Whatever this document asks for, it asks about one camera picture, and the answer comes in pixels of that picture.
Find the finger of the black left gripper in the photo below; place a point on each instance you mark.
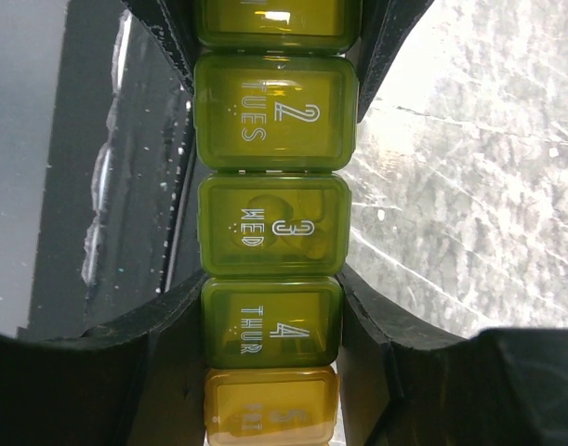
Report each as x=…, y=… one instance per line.
x=172, y=25
x=385, y=26

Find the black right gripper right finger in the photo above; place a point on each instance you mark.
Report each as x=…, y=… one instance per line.
x=406, y=382

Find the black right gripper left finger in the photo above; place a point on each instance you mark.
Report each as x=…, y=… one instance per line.
x=136, y=380

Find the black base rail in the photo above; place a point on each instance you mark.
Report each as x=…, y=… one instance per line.
x=120, y=148

